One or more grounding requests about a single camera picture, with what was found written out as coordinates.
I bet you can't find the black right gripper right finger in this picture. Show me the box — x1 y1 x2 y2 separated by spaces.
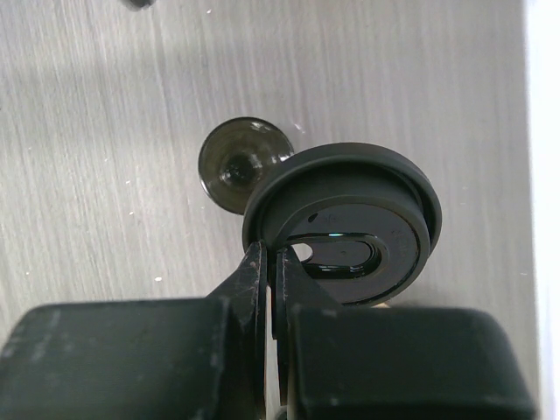
273 248 537 419

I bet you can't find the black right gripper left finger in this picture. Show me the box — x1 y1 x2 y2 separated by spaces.
1 242 268 419

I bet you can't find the brown pulp cup carrier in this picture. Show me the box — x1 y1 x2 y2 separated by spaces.
370 303 392 309

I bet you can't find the black coffee cup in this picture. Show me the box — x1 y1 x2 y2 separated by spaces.
198 116 294 214

